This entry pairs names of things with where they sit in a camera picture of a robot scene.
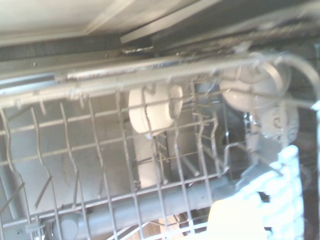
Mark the white bowl in rack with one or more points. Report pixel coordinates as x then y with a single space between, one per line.
160 117

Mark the patterned clear glass bowl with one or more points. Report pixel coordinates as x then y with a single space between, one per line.
280 125

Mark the clear textured drinking glass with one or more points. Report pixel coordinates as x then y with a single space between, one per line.
282 180

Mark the stainless steel dishwasher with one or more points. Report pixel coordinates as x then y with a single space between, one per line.
82 140

